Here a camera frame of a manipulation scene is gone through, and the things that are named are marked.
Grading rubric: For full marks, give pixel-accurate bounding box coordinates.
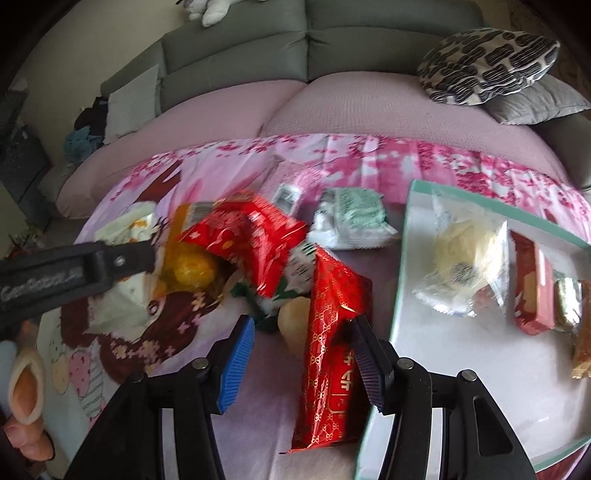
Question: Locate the black and white patterned pillow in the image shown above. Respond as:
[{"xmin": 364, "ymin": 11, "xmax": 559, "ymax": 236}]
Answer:
[{"xmin": 417, "ymin": 28, "xmax": 560, "ymax": 106}]

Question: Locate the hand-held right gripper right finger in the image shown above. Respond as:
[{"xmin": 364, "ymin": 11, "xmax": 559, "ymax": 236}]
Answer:
[{"xmin": 350, "ymin": 318, "xmax": 539, "ymax": 480}]

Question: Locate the dark clothes pile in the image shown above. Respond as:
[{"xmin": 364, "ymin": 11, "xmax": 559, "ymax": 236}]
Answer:
[{"xmin": 75, "ymin": 96, "xmax": 109, "ymax": 134}]

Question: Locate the red crinkly snack packet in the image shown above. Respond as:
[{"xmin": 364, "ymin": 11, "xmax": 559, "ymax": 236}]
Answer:
[{"xmin": 178, "ymin": 190, "xmax": 309, "ymax": 298}]

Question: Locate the white box with teal rim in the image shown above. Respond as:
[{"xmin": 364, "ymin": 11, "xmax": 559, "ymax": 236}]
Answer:
[{"xmin": 355, "ymin": 179, "xmax": 591, "ymax": 480}]

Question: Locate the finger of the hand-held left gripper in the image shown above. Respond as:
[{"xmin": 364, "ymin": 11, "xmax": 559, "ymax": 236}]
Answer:
[{"xmin": 95, "ymin": 241, "xmax": 158, "ymax": 289}]

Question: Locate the teal cloth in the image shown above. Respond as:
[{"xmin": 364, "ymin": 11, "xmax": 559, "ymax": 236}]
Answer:
[{"xmin": 64, "ymin": 127, "xmax": 100, "ymax": 162}]

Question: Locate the orange translucent pastry packet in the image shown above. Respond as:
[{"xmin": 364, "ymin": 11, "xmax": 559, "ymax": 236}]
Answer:
[{"xmin": 159, "ymin": 203, "xmax": 222, "ymax": 296}]

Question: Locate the printed cartoon blanket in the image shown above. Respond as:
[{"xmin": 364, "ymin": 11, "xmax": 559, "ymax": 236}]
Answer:
[{"xmin": 37, "ymin": 133, "xmax": 591, "ymax": 480}]

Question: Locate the plain red snack packet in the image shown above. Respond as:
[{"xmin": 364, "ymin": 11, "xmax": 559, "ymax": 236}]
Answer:
[{"xmin": 510, "ymin": 231, "xmax": 555, "ymax": 335}]

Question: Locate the pale grey pillow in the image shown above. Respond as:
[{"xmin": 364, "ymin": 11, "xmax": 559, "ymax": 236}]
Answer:
[{"xmin": 104, "ymin": 64, "xmax": 161, "ymax": 145}]

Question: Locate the long red gold patterned packet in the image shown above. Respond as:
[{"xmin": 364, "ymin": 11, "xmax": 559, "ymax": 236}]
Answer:
[{"xmin": 291, "ymin": 247, "xmax": 374, "ymax": 453}]

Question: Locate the cream snack packet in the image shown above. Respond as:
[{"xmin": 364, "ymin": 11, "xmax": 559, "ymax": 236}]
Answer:
[{"xmin": 90, "ymin": 203, "xmax": 158, "ymax": 333}]

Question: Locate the dark cabinet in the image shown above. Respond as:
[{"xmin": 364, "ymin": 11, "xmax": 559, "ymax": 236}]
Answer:
[{"xmin": 0, "ymin": 90, "xmax": 54, "ymax": 204}]

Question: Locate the clear packet with round pastry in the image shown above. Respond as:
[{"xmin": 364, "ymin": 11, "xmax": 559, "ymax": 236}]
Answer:
[{"xmin": 412, "ymin": 194, "xmax": 511, "ymax": 319}]

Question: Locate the small round pale pastry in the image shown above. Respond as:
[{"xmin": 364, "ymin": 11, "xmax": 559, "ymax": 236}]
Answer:
[{"xmin": 277, "ymin": 296, "xmax": 312, "ymax": 356}]

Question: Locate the grey-green sofa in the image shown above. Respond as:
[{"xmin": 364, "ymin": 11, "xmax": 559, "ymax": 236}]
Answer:
[{"xmin": 39, "ymin": 0, "xmax": 591, "ymax": 217}]

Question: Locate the green-edged packet with yellow pastry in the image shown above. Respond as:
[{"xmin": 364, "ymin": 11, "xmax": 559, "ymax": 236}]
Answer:
[{"xmin": 554, "ymin": 278, "xmax": 583, "ymax": 330}]

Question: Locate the pale green snack packet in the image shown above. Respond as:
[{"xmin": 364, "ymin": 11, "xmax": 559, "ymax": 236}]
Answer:
[{"xmin": 308, "ymin": 187, "xmax": 400, "ymax": 250}]

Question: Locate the pink sofa cover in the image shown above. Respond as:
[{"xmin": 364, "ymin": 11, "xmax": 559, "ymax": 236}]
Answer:
[{"xmin": 55, "ymin": 74, "xmax": 573, "ymax": 217}]

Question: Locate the grey white plush toy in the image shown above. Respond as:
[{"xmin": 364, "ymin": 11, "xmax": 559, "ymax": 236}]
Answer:
[{"xmin": 178, "ymin": 0, "xmax": 245, "ymax": 26}]

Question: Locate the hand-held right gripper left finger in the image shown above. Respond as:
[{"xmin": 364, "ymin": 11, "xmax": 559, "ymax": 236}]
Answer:
[{"xmin": 65, "ymin": 315, "xmax": 256, "ymax": 480}]

